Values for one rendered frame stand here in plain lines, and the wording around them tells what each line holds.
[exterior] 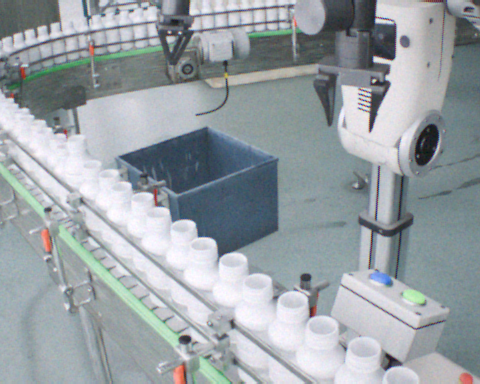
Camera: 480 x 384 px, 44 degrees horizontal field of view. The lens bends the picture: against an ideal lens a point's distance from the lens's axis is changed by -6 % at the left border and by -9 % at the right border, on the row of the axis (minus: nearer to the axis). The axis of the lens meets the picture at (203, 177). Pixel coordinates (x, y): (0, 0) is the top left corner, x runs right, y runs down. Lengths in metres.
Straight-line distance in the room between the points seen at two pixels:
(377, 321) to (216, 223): 0.80
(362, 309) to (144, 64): 1.95
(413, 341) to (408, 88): 0.60
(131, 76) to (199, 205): 1.22
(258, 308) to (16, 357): 1.87
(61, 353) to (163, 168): 1.03
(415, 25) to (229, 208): 0.68
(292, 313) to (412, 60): 0.66
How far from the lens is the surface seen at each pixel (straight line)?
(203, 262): 0.86
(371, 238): 1.51
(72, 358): 2.49
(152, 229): 0.95
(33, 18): 6.34
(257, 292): 0.77
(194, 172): 1.87
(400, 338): 0.83
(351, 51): 0.88
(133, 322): 1.09
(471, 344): 2.53
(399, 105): 1.29
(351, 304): 0.87
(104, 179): 1.09
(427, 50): 1.27
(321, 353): 0.72
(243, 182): 1.57
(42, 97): 2.53
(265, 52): 2.80
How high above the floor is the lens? 1.63
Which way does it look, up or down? 26 degrees down
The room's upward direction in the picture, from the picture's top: 5 degrees counter-clockwise
